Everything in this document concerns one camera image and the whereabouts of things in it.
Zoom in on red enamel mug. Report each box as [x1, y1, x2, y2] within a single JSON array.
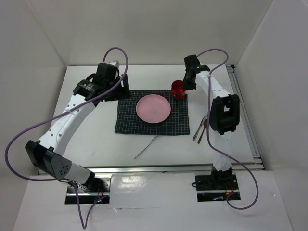
[[171, 80, 186, 100]]

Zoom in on dark checkered cloth placemat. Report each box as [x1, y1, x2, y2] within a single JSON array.
[[115, 90, 190, 136]]

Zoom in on pink plastic plate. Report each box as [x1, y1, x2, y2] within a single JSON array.
[[136, 94, 171, 124]]

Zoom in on silver metal fork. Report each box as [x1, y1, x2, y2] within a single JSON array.
[[134, 135, 163, 159]]

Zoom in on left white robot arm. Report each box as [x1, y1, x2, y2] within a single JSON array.
[[25, 61, 122, 192]]

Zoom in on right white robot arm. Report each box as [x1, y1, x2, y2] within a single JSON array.
[[115, 54, 240, 190]]

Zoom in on silver metal knife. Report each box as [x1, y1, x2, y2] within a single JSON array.
[[192, 115, 207, 141]]

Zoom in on brown wooden spoon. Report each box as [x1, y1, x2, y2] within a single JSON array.
[[197, 119, 207, 144]]

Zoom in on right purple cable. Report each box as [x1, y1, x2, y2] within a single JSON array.
[[196, 49, 260, 210]]

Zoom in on purple cable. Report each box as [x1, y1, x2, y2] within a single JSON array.
[[196, 49, 260, 210], [5, 47, 129, 229]]

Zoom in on aluminium rail frame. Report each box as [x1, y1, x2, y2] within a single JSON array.
[[37, 64, 265, 175]]

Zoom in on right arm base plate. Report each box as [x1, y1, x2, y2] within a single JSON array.
[[191, 174, 241, 202]]

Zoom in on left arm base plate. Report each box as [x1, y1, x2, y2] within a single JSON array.
[[64, 175, 111, 205]]

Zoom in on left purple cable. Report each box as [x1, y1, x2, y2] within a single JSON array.
[[5, 47, 129, 229]]

